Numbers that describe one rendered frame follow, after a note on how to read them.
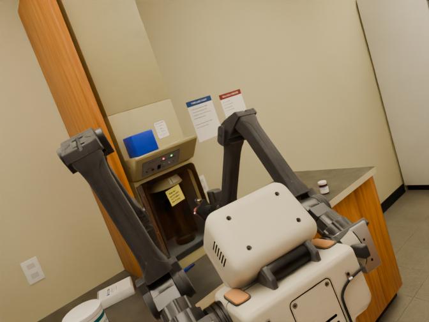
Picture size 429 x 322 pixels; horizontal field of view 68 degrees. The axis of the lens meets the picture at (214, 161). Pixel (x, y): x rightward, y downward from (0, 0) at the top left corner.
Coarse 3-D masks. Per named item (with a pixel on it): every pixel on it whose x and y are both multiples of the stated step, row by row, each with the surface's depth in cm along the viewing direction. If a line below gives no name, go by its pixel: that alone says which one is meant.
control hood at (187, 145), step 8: (192, 136) 145; (168, 144) 145; (176, 144) 140; (184, 144) 144; (192, 144) 148; (152, 152) 133; (160, 152) 135; (168, 152) 139; (184, 152) 147; (192, 152) 152; (128, 160) 134; (136, 160) 129; (144, 160) 132; (128, 168) 137; (136, 168) 131; (136, 176) 135
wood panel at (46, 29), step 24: (24, 0) 138; (48, 0) 116; (24, 24) 152; (48, 24) 126; (48, 48) 137; (72, 48) 120; (48, 72) 150; (72, 72) 124; (72, 96) 135; (72, 120) 148; (96, 120) 123; (120, 168) 127; (120, 240) 159
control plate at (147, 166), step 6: (162, 156) 138; (168, 156) 141; (174, 156) 144; (150, 162) 135; (156, 162) 138; (162, 162) 141; (174, 162) 147; (144, 168) 135; (150, 168) 138; (156, 168) 141; (162, 168) 143; (144, 174) 138
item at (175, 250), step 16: (160, 176) 145; (176, 176) 150; (192, 176) 155; (144, 192) 140; (160, 192) 145; (192, 192) 154; (160, 208) 144; (176, 208) 149; (192, 208) 153; (160, 224) 143; (176, 224) 148; (192, 224) 153; (176, 240) 147; (192, 240) 152; (176, 256) 147
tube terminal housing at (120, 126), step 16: (128, 112) 140; (144, 112) 144; (160, 112) 149; (112, 128) 136; (128, 128) 140; (144, 128) 144; (176, 128) 153; (160, 144) 148; (192, 160) 157; (128, 176) 141; (192, 256) 153
